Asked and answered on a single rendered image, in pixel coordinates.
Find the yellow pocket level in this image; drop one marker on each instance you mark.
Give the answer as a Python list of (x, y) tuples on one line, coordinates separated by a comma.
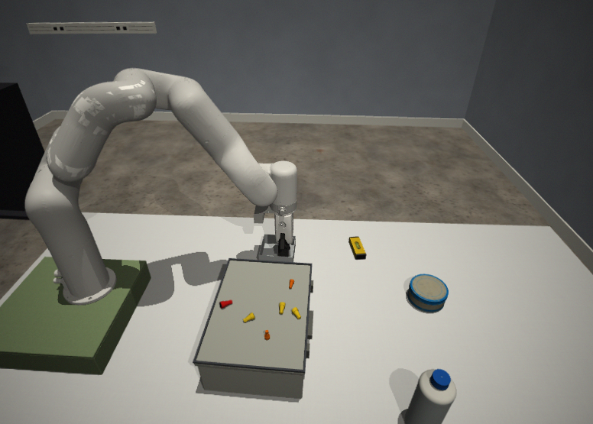
[(357, 248)]

